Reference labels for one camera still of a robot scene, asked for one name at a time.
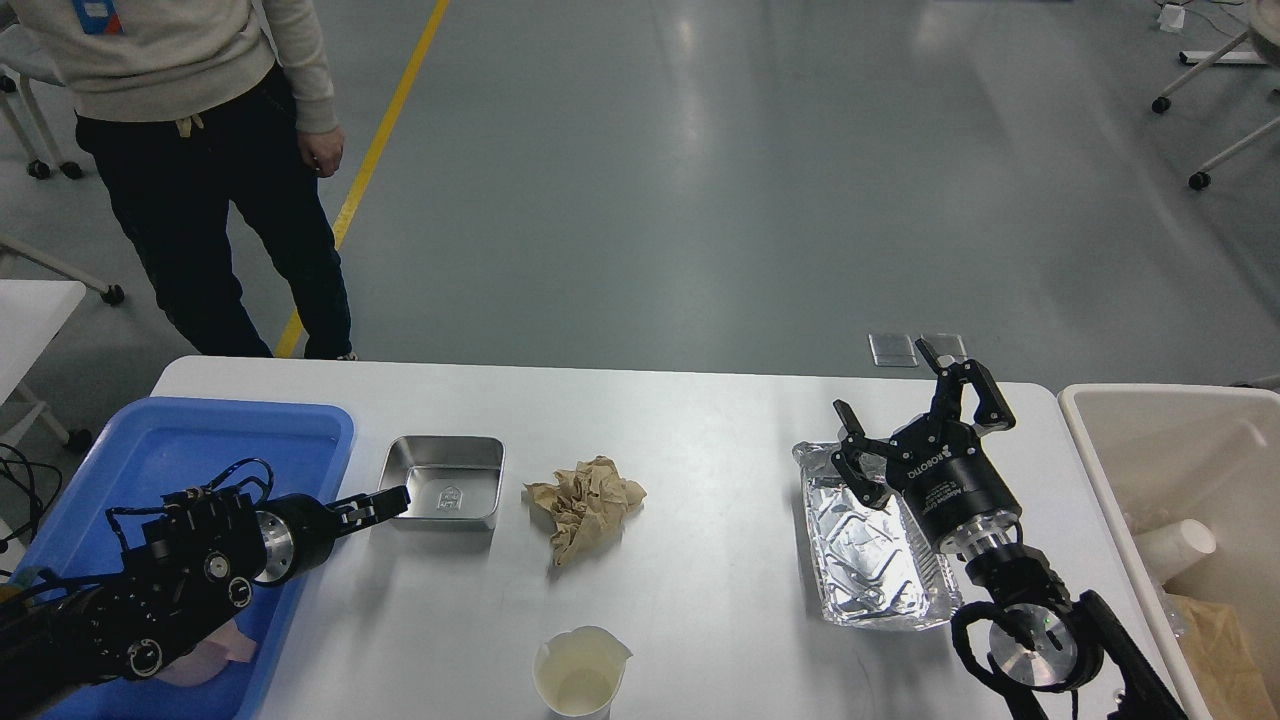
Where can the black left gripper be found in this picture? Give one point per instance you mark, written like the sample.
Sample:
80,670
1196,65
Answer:
299,531

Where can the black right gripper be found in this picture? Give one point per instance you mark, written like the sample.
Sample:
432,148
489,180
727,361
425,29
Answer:
950,485

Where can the pink mug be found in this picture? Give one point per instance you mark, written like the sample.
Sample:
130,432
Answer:
226,646

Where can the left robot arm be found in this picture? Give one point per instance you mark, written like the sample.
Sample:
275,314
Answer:
189,565

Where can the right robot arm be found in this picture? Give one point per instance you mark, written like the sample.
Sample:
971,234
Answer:
1030,637

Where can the person's hand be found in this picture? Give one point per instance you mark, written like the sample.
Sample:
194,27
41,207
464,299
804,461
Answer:
322,152

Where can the square steel tray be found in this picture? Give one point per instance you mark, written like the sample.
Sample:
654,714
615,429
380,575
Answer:
454,482

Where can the right floor outlet plate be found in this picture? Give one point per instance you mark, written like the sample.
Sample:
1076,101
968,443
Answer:
947,344

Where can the floor outlet plate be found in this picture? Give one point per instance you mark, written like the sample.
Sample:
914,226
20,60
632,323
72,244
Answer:
947,344
893,350

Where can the left floor outlet plate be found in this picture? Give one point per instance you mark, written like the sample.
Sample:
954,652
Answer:
893,350

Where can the aluminium foil container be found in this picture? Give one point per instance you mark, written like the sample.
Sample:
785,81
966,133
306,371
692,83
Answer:
872,568

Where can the blue plastic tray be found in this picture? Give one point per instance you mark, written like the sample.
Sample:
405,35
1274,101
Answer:
160,445

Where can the beige waste bin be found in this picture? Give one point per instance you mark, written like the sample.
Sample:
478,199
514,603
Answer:
1158,454

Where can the crumpled brown paper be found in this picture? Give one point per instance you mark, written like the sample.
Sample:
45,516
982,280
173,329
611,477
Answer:
588,505

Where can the white paper cup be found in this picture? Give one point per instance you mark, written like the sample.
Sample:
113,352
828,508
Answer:
1169,551

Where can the brown paper bag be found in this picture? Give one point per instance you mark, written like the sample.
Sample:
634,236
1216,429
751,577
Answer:
1213,644

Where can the white side table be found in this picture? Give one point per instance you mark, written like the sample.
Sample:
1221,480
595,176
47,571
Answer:
32,313

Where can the person in dark trousers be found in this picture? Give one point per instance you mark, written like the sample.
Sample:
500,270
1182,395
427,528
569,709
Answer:
190,109

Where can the grey office chair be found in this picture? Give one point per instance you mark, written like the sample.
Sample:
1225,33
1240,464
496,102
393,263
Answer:
24,64

